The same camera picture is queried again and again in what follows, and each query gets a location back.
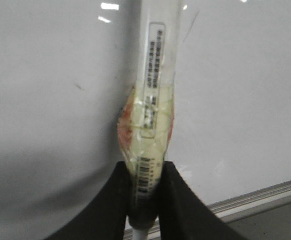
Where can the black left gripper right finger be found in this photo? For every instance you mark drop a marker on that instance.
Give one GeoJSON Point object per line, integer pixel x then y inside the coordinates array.
{"type": "Point", "coordinates": [183, 216]}

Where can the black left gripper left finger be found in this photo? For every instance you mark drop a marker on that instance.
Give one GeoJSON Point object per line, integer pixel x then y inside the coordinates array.
{"type": "Point", "coordinates": [105, 217]}

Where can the white whiteboard marker with tape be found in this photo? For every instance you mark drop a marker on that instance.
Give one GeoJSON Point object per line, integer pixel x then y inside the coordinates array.
{"type": "Point", "coordinates": [146, 124]}

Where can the white whiteboard with aluminium frame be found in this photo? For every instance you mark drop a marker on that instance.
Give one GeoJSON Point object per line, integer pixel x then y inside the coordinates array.
{"type": "Point", "coordinates": [64, 78]}

